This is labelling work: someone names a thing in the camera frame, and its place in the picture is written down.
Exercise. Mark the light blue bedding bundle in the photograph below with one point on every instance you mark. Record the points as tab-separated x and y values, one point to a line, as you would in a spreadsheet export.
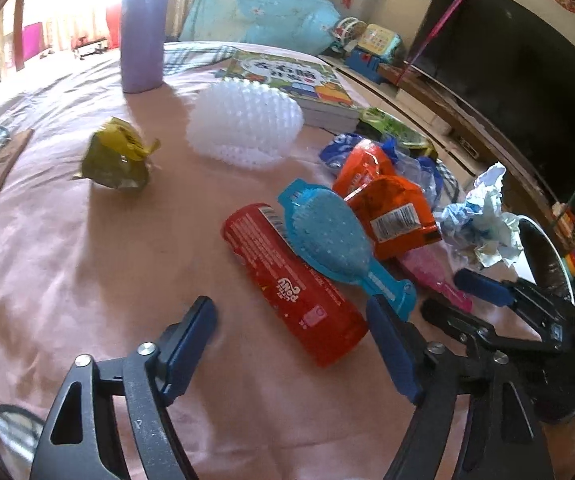
262	7

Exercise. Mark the small orange snack wrapper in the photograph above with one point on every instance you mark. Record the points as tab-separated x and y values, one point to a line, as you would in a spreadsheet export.
365	167

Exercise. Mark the pink comb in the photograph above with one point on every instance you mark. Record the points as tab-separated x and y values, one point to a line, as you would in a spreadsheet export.
427	270

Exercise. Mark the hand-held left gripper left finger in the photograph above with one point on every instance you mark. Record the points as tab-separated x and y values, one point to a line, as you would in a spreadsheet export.
187	355

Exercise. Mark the red chair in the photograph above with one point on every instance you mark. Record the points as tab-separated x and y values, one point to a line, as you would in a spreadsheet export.
113	25

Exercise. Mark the pink stick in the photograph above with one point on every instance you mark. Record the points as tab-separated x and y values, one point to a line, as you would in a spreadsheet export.
437	27

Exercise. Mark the magenta chair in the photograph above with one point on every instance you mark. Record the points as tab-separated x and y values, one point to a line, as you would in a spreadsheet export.
33	40

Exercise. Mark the blue plastic wrapper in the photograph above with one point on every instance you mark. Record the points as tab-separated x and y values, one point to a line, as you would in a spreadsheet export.
340	149

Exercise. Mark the purple bottle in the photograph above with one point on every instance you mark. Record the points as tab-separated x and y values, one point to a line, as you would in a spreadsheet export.
142	35

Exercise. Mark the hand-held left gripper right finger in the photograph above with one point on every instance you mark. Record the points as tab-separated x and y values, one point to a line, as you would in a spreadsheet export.
392	355

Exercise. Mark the yellow-green snack wrapper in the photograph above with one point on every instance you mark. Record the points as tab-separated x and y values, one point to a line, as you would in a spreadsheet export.
112	157

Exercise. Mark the illustrated children's book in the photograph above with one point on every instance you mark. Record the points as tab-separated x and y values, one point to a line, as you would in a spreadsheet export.
292	77

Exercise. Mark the white cage ball toy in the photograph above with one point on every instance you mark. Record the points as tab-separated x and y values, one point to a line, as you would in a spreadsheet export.
350	29

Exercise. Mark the clear crumpled plastic wrapper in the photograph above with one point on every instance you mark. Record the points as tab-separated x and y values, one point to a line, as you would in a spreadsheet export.
422	175

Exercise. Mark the black television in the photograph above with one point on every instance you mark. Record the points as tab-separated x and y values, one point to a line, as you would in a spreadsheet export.
512	70

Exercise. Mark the blue hairbrush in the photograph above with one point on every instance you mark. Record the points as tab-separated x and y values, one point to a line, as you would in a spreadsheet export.
335	232

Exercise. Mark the white-rimmed bin with black bag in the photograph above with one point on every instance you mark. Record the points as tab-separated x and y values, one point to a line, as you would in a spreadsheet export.
542	255

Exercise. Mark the toy cash register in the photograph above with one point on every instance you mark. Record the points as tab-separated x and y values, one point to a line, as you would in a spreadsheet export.
375	47

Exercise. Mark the large orange snack wrapper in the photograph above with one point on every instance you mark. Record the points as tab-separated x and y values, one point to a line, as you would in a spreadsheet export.
397	217

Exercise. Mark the red snack tube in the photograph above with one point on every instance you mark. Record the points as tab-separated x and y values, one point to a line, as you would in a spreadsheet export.
287	280

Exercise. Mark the orange toy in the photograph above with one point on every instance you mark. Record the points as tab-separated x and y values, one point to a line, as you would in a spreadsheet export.
563	221

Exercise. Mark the white tissue paper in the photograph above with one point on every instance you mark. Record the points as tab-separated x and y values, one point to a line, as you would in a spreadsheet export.
482	215

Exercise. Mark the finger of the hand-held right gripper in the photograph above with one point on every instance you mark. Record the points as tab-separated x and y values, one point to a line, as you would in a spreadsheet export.
455	322
485	287

